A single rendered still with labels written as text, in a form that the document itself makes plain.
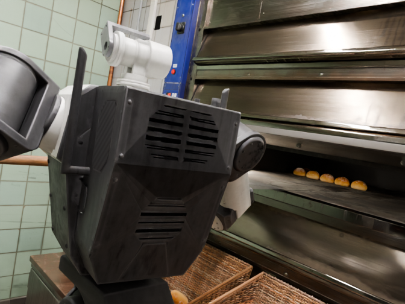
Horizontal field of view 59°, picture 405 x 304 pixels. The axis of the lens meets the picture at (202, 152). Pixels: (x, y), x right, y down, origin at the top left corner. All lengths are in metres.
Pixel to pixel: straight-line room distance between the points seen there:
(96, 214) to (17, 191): 2.00
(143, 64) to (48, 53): 1.82
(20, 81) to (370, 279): 1.14
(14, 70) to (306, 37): 1.17
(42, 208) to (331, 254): 1.85
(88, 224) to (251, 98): 1.20
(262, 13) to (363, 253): 1.08
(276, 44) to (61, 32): 1.44
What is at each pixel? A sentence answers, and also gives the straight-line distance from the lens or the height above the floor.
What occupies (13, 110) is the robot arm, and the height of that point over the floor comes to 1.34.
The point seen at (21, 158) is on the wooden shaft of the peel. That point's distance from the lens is 1.15.
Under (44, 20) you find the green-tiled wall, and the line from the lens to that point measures 2.50.
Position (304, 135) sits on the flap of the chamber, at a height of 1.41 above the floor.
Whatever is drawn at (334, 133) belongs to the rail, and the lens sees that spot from 1.21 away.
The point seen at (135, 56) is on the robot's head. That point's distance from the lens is 0.68.
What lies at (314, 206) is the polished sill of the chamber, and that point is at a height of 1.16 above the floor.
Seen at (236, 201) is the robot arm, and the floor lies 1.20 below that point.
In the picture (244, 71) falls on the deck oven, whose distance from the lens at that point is 1.68.
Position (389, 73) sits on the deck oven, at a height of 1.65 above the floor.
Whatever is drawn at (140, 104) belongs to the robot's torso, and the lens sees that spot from 0.48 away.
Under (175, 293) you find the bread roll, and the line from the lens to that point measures 1.68.
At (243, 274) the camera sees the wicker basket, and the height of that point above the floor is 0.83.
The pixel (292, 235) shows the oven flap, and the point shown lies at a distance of 1.46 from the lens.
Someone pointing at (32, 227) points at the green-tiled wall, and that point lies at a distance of 2.61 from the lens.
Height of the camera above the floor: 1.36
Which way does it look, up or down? 3 degrees down
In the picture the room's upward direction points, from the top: 10 degrees clockwise
